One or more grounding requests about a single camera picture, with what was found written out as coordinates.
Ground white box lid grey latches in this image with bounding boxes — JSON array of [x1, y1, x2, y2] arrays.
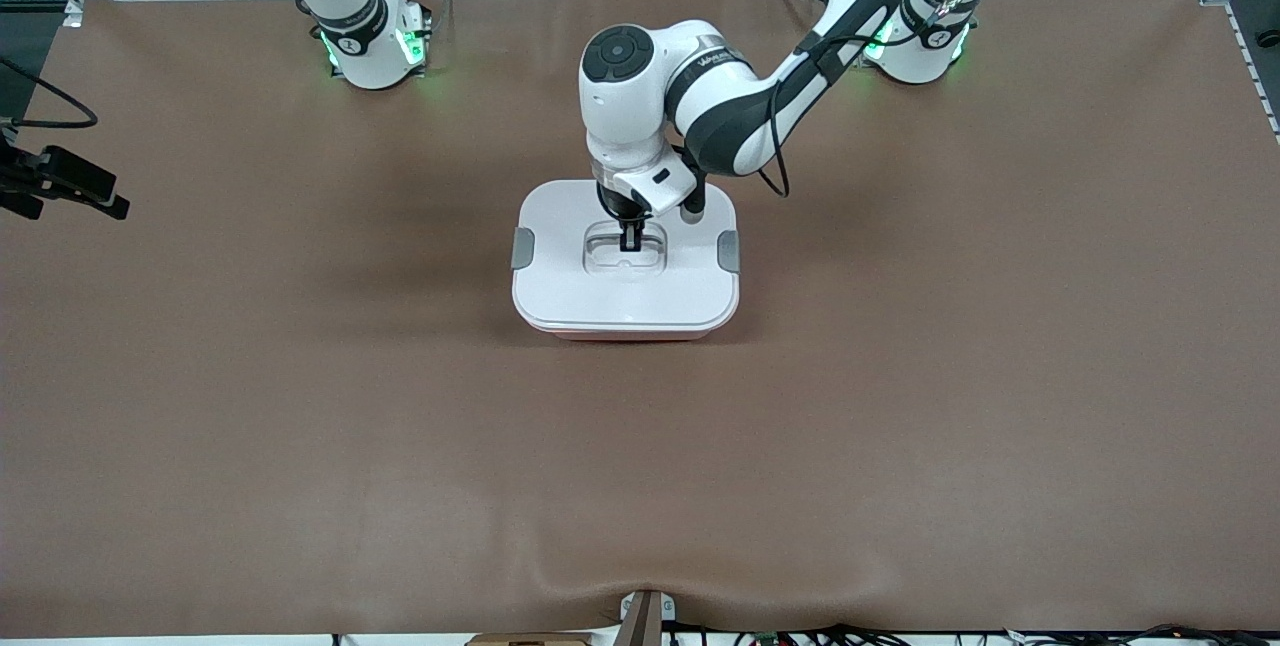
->
[[511, 180, 742, 332]]

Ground brown table mat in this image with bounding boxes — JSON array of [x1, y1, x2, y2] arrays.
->
[[0, 0, 1280, 639]]

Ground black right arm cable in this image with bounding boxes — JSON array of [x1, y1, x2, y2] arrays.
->
[[0, 58, 100, 130]]

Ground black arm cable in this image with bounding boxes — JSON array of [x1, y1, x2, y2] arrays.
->
[[758, 0, 1003, 199], [0, 58, 100, 130]]

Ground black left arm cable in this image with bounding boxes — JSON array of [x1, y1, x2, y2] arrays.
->
[[758, 0, 1003, 199]]

